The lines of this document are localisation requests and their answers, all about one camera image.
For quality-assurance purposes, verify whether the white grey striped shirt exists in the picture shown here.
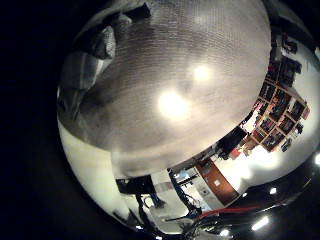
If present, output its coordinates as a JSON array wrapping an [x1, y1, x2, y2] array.
[[56, 1, 153, 114]]

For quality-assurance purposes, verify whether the black screen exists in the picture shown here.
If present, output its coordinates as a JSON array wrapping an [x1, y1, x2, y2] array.
[[216, 126, 248, 159]]

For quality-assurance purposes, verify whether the black stand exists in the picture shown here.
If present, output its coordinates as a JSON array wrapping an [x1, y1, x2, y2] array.
[[168, 169, 203, 218]]

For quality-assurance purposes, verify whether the brown wooden door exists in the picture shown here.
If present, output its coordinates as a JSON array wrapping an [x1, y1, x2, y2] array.
[[195, 159, 239, 206]]

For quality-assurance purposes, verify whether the wooden shelf with items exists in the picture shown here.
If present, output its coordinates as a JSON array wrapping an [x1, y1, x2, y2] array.
[[251, 29, 311, 153]]

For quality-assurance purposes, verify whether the red cable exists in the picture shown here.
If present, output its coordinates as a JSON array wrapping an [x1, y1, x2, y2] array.
[[196, 205, 261, 221]]

